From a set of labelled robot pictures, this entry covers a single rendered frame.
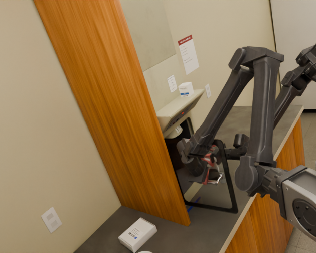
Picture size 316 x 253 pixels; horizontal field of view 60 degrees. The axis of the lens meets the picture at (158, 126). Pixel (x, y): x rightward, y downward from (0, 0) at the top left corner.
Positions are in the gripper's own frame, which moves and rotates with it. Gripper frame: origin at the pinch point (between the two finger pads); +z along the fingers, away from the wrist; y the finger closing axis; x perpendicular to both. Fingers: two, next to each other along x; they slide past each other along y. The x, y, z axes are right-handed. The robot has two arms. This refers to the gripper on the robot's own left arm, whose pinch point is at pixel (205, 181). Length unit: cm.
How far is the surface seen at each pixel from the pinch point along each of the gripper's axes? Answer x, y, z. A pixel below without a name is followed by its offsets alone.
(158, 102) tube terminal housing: -21.6, -24.6, -26.6
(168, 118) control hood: -11.9, -14.8, -26.2
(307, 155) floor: 7, -140, 194
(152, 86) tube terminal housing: -21.6, -27.8, -34.4
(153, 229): -28.0, 22.1, 16.0
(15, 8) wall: -67, -29, -87
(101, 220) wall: -67, 24, 18
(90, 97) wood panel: -50, -16, -42
